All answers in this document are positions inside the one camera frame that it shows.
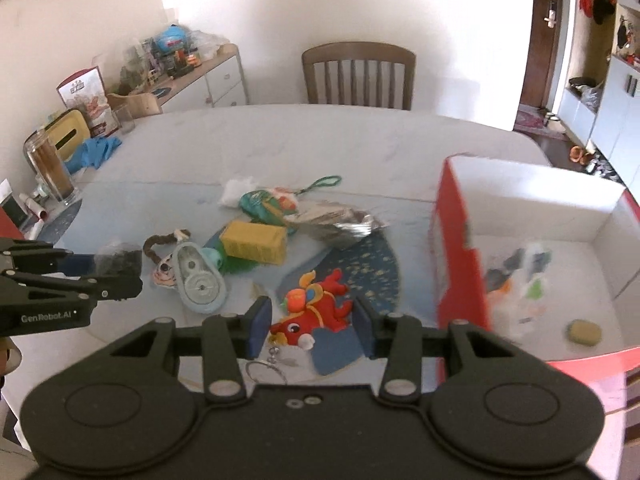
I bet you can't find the yellow tissue box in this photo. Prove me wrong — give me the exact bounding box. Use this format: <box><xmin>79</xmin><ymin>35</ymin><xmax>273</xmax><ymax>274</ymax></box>
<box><xmin>37</xmin><ymin>109</ymin><xmax>91</xmax><ymax>164</ymax></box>

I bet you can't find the patterned floor rug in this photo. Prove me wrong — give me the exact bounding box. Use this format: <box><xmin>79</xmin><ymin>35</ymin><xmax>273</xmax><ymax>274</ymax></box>
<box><xmin>515</xmin><ymin>107</ymin><xmax>569</xmax><ymax>137</ymax></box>

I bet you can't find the green embroidered sachet with tassel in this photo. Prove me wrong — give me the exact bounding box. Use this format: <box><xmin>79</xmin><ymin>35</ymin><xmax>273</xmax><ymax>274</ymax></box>
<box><xmin>202</xmin><ymin>175</ymin><xmax>344</xmax><ymax>277</ymax></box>

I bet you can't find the red white printed carton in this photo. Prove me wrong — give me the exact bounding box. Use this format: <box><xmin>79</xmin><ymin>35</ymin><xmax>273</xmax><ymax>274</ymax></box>
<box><xmin>56</xmin><ymin>65</ymin><xmax>121</xmax><ymax>139</ymax></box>

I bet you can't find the brown wooden door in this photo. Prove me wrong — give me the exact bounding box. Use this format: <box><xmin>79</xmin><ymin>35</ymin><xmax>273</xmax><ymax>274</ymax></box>
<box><xmin>520</xmin><ymin>0</ymin><xmax>576</xmax><ymax>111</ymax></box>

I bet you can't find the wooden sideboard with white doors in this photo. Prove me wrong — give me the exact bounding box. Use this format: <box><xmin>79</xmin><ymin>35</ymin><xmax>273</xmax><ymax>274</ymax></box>
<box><xmin>150</xmin><ymin>44</ymin><xmax>250</xmax><ymax>113</ymax></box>

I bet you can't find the white wall cabinet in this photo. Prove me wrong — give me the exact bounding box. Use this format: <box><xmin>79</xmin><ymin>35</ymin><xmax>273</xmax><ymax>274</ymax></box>
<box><xmin>552</xmin><ymin>55</ymin><xmax>640</xmax><ymax>173</ymax></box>

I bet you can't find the olive oval lump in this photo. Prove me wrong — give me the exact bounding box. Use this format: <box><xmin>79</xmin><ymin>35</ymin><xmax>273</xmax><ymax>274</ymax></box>
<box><xmin>565</xmin><ymin>319</ymin><xmax>603</xmax><ymax>347</ymax></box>

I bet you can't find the dark packet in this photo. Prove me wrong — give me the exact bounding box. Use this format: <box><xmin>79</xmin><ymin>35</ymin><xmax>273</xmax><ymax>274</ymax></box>
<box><xmin>95</xmin><ymin>241</ymin><xmax>144</xmax><ymax>279</ymax></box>

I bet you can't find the blue round toy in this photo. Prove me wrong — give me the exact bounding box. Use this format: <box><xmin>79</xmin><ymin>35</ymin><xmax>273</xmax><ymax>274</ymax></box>
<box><xmin>152</xmin><ymin>25</ymin><xmax>194</xmax><ymax>54</ymax></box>

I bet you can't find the brown wooden dining chair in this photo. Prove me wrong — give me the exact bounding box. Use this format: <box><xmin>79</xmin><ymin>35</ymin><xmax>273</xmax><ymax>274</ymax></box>
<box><xmin>301</xmin><ymin>41</ymin><xmax>417</xmax><ymax>111</ymax></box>

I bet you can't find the blue cloth glove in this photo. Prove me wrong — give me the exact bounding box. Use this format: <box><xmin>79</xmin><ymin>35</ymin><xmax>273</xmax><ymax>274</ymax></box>
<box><xmin>65</xmin><ymin>136</ymin><xmax>124</xmax><ymax>174</ymax></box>

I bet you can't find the light blue tape dispenser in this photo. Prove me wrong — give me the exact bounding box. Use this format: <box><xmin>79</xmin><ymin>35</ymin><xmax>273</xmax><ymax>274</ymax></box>
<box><xmin>172</xmin><ymin>240</ymin><xmax>229</xmax><ymax>315</ymax></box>

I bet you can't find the red cardboard box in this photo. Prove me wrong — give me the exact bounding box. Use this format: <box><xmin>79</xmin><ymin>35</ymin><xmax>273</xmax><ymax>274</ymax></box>
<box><xmin>430</xmin><ymin>155</ymin><xmax>640</xmax><ymax>397</ymax></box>

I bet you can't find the clear plastic toy bag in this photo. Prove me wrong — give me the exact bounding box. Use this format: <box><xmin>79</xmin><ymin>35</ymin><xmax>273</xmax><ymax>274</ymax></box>
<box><xmin>482</xmin><ymin>242</ymin><xmax>554</xmax><ymax>341</ymax></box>

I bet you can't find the silver foil bag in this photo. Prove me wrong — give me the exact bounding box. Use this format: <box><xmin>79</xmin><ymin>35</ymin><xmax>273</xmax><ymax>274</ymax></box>
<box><xmin>290</xmin><ymin>200</ymin><xmax>392</xmax><ymax>251</ymax></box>

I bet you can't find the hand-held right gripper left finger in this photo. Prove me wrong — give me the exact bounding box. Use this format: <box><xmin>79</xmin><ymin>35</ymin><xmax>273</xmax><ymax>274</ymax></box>
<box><xmin>107</xmin><ymin>296</ymin><xmax>273</xmax><ymax>404</ymax></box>

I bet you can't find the clear jar of chopsticks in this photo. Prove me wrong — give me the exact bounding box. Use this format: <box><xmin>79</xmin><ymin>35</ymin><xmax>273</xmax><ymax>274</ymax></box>
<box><xmin>22</xmin><ymin>129</ymin><xmax>81</xmax><ymax>206</ymax></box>

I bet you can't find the white crumpled plastic bag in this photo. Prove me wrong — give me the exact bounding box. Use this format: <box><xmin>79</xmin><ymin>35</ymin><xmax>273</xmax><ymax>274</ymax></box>
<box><xmin>217</xmin><ymin>176</ymin><xmax>259</xmax><ymax>209</ymax></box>

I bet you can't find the yellow rectangular block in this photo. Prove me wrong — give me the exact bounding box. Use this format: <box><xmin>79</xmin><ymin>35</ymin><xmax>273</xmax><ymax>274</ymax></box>
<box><xmin>220</xmin><ymin>221</ymin><xmax>289</xmax><ymax>266</ymax></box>

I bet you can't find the white red roll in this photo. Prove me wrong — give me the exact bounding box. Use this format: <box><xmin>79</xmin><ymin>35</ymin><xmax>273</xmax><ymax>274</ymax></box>
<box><xmin>20</xmin><ymin>192</ymin><xmax>49</xmax><ymax>224</ymax></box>

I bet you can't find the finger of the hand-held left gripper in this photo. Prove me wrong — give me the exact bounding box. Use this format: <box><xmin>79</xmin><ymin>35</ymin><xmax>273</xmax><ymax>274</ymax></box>
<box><xmin>0</xmin><ymin>239</ymin><xmax>103</xmax><ymax>277</ymax></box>
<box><xmin>0</xmin><ymin>270</ymin><xmax>144</xmax><ymax>303</ymax></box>

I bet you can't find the red fish plush keychain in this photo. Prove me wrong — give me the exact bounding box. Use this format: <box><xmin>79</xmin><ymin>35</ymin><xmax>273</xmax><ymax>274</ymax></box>
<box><xmin>245</xmin><ymin>268</ymin><xmax>354</xmax><ymax>386</ymax></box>

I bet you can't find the brown-tailed plush toy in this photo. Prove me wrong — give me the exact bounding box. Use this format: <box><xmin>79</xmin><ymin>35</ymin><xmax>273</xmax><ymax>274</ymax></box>
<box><xmin>142</xmin><ymin>229</ymin><xmax>194</xmax><ymax>287</ymax></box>

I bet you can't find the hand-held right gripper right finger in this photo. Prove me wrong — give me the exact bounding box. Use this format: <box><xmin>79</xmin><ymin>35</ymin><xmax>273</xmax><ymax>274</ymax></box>
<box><xmin>354</xmin><ymin>297</ymin><xmax>522</xmax><ymax>400</ymax></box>

